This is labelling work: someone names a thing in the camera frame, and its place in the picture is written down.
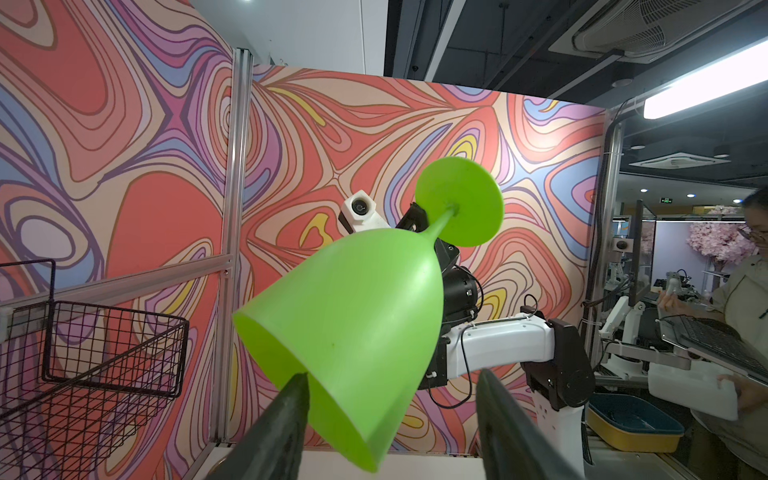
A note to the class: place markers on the person in beige shirt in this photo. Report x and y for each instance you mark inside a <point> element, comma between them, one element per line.
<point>737,449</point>

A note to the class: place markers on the fluorescent ceiling light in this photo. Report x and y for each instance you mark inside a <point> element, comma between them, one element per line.
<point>737,71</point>

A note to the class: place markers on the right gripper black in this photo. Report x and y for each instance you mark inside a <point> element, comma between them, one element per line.
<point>461,291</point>

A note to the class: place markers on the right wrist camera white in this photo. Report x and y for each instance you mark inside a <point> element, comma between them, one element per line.
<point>358,213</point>

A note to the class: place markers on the black laptop keyboard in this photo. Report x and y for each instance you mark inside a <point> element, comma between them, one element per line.
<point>711,341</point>

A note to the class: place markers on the yellow teal plastic tray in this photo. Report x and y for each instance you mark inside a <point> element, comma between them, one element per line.
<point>631,424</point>

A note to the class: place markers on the ceiling air conditioner unit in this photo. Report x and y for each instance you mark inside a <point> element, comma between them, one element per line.
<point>644,31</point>

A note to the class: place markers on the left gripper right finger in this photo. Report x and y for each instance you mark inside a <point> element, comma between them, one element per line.
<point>514,447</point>

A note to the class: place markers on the white plastic container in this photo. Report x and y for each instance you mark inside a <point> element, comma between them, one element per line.
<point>699,388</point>

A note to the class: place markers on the black wire basket left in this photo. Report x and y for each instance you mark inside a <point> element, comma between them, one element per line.
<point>77,379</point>

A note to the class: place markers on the green wine glass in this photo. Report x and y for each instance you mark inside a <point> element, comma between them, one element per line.
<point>361,317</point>

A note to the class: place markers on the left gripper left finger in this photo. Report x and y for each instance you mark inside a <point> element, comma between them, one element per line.
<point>272,448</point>

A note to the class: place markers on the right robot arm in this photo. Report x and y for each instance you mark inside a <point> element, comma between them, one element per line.
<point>556,368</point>

